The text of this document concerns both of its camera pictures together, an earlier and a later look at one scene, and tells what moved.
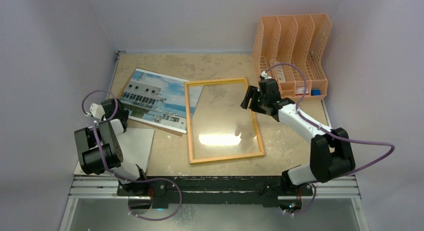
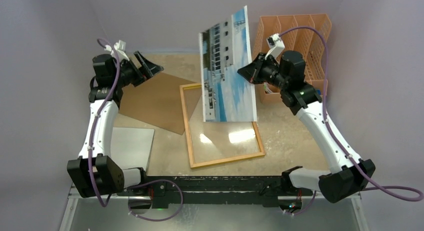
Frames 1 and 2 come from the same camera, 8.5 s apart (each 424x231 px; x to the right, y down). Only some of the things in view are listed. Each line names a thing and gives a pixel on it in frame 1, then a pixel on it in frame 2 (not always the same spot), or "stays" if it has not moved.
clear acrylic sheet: [219, 126] stays
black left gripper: [125, 114] -> [148, 69]
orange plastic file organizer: [301, 39] stays
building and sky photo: [160, 100] -> [225, 47]
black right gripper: [253, 97] -> [257, 69]
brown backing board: [147, 125] -> [157, 101]
